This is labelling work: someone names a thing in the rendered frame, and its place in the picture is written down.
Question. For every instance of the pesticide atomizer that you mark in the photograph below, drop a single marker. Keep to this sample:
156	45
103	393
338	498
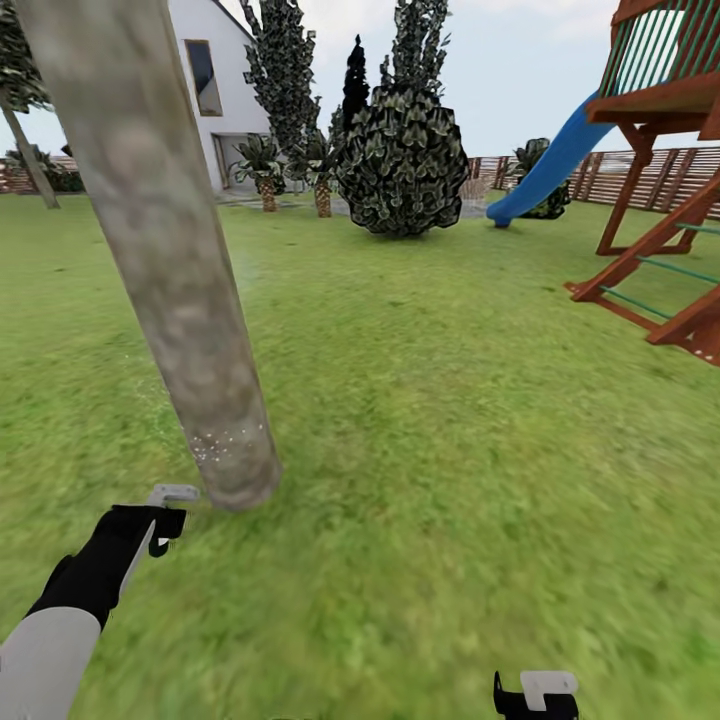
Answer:
158	547

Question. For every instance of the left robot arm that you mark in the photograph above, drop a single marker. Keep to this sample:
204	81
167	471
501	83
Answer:
43	660

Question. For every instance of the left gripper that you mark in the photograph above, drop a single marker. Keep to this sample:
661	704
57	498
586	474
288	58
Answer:
170	522

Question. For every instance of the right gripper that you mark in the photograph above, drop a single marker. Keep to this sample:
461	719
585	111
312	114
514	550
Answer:
515	707

